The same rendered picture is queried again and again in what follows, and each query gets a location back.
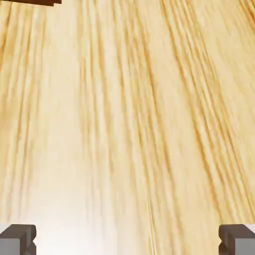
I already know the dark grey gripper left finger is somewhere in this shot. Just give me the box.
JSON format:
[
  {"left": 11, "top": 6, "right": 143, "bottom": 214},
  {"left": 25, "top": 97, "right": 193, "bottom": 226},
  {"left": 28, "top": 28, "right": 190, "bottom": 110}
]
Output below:
[{"left": 0, "top": 223, "right": 37, "bottom": 255}]

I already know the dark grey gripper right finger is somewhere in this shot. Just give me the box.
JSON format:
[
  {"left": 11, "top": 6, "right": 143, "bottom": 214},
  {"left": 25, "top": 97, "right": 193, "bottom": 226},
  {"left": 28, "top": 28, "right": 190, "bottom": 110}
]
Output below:
[{"left": 218, "top": 224, "right": 255, "bottom": 255}]

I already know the dark brown wooden cabinet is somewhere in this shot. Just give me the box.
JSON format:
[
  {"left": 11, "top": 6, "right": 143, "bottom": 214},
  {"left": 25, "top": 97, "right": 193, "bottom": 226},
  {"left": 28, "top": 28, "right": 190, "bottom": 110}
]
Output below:
[{"left": 0, "top": 0, "right": 62, "bottom": 7}]

